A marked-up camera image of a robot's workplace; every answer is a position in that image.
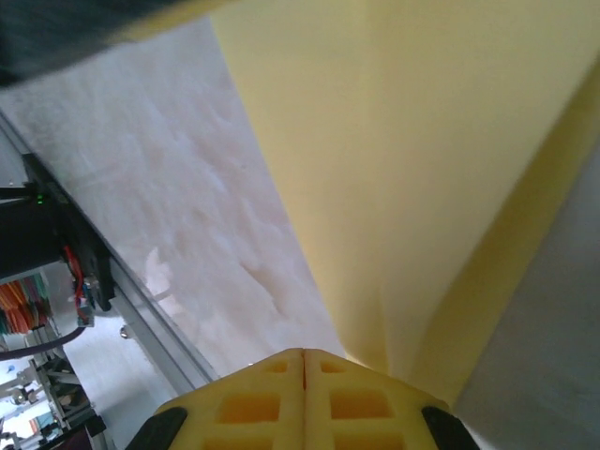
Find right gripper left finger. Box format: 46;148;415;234
133;347;306;450

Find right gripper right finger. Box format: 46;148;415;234
303;347;482;450

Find yellow paper sheet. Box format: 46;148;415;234
208;0;600;407

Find small controller circuit board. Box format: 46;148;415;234
74;299;98;329

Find long aluminium mounting rail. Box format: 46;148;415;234
0;107;221;393

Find aluminium frame rack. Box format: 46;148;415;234
0;355;109;450

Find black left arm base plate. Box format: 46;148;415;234
21;152;116;313

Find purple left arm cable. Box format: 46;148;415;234
0;322;90;362

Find short red wire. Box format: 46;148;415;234
63;246;94;307

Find multicoloured ribbon wires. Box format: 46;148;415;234
0;275;53;335

